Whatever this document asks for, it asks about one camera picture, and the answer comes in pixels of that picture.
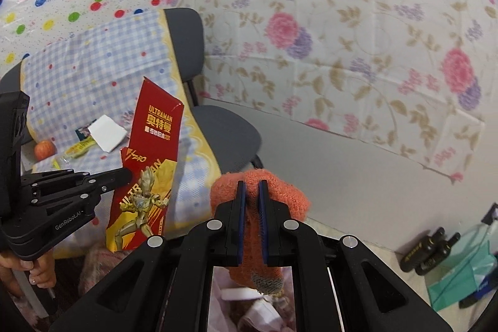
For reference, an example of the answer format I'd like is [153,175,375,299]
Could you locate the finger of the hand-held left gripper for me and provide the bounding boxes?
[20,169,75,188]
[33,166,134,210]

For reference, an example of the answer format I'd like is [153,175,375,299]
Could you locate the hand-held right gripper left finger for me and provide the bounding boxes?
[49,180,247,332]

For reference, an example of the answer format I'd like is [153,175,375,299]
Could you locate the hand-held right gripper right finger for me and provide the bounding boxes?
[259,180,454,332]

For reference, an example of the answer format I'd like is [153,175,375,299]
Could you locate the orange knit sock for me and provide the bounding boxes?
[210,168,312,296]

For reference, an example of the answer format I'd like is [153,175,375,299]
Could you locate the pink plastic bag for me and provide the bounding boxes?
[210,265,334,332]

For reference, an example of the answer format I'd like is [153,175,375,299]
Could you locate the red toy card packet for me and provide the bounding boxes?
[106,76,184,253]

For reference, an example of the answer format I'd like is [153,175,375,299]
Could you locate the person's left hand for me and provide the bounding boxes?
[0,250,58,297]

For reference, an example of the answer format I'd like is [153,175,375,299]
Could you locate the red apple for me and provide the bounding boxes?
[34,139,57,162]

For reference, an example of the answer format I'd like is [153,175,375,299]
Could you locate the yellow green snack wrapper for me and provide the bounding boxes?
[58,137,96,164]

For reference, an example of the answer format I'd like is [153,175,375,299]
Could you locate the white tissue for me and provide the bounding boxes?
[88,115,127,153]

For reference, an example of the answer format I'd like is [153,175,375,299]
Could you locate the person's plaid trouser legs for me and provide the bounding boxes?
[80,241,132,280]

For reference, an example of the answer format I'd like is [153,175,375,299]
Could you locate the grey office chair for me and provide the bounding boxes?
[0,7,265,179]

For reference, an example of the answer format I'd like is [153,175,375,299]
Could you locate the blue checked cloth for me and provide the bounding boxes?
[0,10,223,260]

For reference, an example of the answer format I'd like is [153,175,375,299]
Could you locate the floral print sheet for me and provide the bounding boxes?
[163,0,498,183]

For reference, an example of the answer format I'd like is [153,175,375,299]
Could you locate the green transparent plastic bag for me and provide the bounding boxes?
[426,235,494,313]

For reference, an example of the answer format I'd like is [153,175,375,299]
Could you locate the clear spray bottle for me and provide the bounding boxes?
[462,201,498,264]

